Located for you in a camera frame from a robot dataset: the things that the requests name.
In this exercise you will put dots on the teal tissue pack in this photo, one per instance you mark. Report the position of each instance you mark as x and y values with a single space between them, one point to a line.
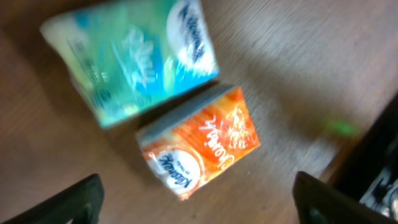
127 57

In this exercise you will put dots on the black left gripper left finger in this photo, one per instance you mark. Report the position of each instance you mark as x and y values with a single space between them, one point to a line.
80 203

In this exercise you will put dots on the orange tissue pack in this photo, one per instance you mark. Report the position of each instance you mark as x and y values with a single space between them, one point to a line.
198 140

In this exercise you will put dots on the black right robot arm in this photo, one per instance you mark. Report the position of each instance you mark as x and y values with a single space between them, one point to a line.
369 174

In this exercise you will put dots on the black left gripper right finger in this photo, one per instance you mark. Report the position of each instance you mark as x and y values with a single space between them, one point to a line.
317 202

